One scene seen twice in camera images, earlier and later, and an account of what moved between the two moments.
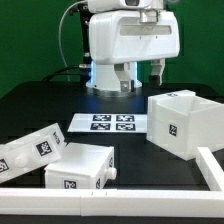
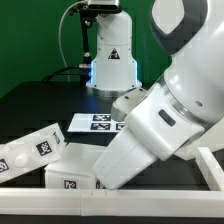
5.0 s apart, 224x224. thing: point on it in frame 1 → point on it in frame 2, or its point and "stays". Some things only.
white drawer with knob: (31, 151) stays
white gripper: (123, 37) → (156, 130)
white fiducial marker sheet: (109, 122) stays
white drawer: (82, 166) stays
